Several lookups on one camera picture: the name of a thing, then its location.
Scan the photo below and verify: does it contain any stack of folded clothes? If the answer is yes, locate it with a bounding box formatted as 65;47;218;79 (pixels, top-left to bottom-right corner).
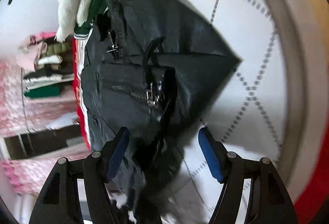
16;31;75;98

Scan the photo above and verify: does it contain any black leather jacket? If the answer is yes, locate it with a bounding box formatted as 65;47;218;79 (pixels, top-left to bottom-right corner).
80;0;243;224

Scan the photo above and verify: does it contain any pink patterned blanket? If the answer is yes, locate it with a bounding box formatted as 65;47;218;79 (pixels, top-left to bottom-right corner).
0;60;88;195

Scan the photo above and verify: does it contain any red white striped garment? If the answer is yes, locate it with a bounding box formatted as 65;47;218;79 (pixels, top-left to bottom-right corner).
72;37;93;151

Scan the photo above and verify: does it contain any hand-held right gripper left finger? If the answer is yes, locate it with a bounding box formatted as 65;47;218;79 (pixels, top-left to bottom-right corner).
29;126;130;224

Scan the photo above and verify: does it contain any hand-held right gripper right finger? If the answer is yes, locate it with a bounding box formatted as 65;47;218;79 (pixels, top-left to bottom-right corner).
198;126;302;224

